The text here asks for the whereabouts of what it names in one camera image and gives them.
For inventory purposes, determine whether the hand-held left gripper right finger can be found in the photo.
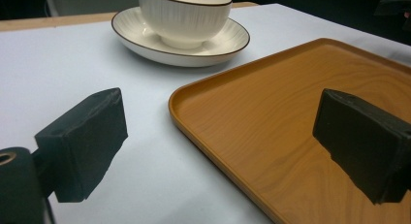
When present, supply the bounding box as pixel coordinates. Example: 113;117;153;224
311;88;411;206

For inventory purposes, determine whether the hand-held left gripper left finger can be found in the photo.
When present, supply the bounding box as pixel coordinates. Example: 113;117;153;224
31;86;129;204

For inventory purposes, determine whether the wooden tray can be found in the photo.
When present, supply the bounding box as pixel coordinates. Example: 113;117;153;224
168;37;411;224

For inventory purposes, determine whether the white plate with brown rim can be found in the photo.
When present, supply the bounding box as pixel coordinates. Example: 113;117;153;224
111;6;251;68

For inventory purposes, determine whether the white bowl with brown rim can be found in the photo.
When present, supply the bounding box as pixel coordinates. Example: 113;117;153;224
138;0;234;50

